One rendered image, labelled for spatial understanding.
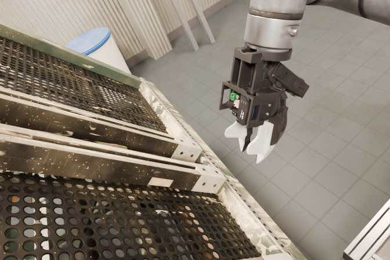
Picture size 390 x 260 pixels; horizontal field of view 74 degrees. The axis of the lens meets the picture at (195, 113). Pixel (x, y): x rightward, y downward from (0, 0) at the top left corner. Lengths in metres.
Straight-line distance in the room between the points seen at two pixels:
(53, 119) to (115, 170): 0.22
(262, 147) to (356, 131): 1.82
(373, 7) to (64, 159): 0.62
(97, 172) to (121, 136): 0.20
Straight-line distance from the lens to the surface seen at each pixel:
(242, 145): 0.52
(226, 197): 0.96
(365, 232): 1.63
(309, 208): 1.90
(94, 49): 3.01
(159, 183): 0.81
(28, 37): 1.48
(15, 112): 0.79
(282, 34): 0.38
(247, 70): 0.40
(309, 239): 1.83
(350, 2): 0.42
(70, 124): 0.81
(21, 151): 0.64
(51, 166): 0.67
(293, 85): 0.47
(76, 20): 3.61
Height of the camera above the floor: 1.73
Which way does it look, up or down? 41 degrees down
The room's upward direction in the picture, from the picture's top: 25 degrees counter-clockwise
